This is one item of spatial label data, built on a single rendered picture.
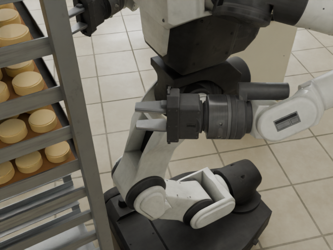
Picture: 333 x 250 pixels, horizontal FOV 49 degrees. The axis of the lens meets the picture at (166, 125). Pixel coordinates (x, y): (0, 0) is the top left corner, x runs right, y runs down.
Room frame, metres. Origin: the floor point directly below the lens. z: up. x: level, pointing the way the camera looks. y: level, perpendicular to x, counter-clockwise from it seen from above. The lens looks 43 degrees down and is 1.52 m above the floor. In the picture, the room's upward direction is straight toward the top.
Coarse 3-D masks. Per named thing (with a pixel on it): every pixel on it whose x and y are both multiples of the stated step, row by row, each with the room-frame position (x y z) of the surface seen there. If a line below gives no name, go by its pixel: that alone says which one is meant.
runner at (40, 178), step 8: (72, 160) 0.48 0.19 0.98; (56, 168) 0.46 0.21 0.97; (64, 168) 0.47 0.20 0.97; (72, 168) 0.48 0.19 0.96; (32, 176) 0.44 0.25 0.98; (40, 176) 0.45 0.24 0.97; (48, 176) 0.45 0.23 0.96; (56, 176) 0.46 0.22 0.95; (16, 184) 0.43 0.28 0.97; (24, 184) 0.43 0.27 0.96; (32, 184) 0.44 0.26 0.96; (40, 184) 0.45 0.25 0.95; (0, 192) 0.41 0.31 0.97; (8, 192) 0.42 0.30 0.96; (16, 192) 0.42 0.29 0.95
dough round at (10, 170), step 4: (0, 164) 0.48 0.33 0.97; (4, 164) 0.48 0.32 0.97; (8, 164) 0.48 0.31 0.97; (0, 168) 0.47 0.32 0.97; (4, 168) 0.47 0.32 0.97; (8, 168) 0.47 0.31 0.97; (12, 168) 0.47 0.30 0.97; (0, 172) 0.46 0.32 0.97; (4, 172) 0.46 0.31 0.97; (8, 172) 0.46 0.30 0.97; (12, 172) 0.46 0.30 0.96; (0, 176) 0.45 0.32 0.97; (4, 176) 0.45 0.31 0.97; (8, 176) 0.45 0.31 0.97; (12, 176) 0.46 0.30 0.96; (0, 180) 0.44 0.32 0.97; (4, 180) 0.44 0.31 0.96; (8, 180) 0.45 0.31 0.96; (0, 184) 0.44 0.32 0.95
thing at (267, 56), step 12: (276, 24) 1.65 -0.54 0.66; (264, 36) 1.64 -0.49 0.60; (276, 36) 1.65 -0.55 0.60; (288, 36) 1.66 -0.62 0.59; (252, 48) 1.63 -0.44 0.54; (264, 48) 1.64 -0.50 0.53; (276, 48) 1.65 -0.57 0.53; (288, 48) 1.66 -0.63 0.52; (252, 60) 1.63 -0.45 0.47; (264, 60) 1.64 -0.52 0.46; (276, 60) 1.65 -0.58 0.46; (288, 60) 1.67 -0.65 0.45; (252, 72) 1.64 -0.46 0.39; (264, 72) 1.65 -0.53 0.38; (276, 72) 1.66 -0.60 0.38
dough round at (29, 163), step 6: (24, 156) 0.50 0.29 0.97; (30, 156) 0.50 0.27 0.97; (36, 156) 0.50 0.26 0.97; (18, 162) 0.48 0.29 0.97; (24, 162) 0.48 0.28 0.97; (30, 162) 0.48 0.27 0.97; (36, 162) 0.48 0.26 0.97; (42, 162) 0.49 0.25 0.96; (18, 168) 0.47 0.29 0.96; (24, 168) 0.47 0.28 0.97; (30, 168) 0.47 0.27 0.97; (36, 168) 0.48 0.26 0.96
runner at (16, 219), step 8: (72, 192) 0.47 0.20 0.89; (80, 192) 0.48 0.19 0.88; (48, 200) 0.47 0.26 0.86; (56, 200) 0.45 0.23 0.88; (64, 200) 0.46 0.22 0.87; (72, 200) 0.47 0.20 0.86; (32, 208) 0.43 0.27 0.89; (40, 208) 0.44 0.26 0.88; (48, 208) 0.44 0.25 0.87; (56, 208) 0.45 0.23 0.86; (8, 216) 0.43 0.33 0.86; (16, 216) 0.41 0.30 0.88; (24, 216) 0.42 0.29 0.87; (32, 216) 0.43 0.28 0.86; (0, 224) 0.40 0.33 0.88; (8, 224) 0.40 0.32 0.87; (16, 224) 0.41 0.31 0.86; (0, 232) 0.40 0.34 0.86
